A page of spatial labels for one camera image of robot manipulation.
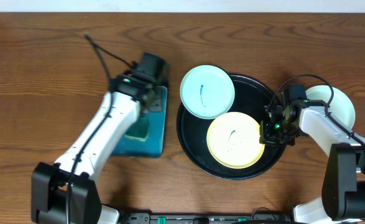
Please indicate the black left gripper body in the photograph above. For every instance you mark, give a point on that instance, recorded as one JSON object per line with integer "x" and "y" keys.
{"x": 151, "y": 101}

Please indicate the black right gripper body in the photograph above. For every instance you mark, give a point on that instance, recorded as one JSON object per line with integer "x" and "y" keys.
{"x": 278, "y": 133}

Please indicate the green yellow sponge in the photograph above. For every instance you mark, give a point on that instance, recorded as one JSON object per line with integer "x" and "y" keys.
{"x": 139, "y": 130}

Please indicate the yellow plate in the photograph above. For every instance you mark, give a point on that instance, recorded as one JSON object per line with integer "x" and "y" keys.
{"x": 233, "y": 140}

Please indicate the light green plate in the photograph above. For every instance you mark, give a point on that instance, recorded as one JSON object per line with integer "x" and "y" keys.
{"x": 207, "y": 91}
{"x": 341, "y": 105}

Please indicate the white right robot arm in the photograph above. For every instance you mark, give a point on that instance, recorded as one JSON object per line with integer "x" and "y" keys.
{"x": 343, "y": 191}

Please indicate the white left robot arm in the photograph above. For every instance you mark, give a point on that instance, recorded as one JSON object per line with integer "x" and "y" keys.
{"x": 65, "y": 191}

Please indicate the round black tray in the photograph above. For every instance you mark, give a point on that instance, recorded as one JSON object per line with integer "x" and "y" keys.
{"x": 251, "y": 96}

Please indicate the black rectangular water tray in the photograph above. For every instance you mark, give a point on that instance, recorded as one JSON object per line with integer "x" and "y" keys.
{"x": 153, "y": 146}

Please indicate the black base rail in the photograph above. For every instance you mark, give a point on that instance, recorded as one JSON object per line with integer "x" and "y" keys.
{"x": 260, "y": 215}

